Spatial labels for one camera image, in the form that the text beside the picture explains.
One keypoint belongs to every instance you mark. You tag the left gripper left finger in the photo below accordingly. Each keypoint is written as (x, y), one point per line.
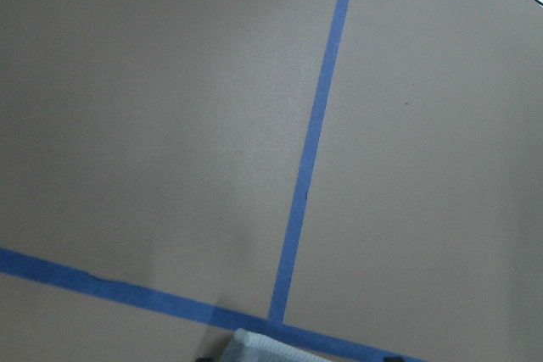
(205, 359)

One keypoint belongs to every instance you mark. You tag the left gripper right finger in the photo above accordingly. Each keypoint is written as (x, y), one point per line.
(396, 358)

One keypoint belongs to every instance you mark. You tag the pink and grey towel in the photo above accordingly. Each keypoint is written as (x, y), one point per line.
(248, 346)

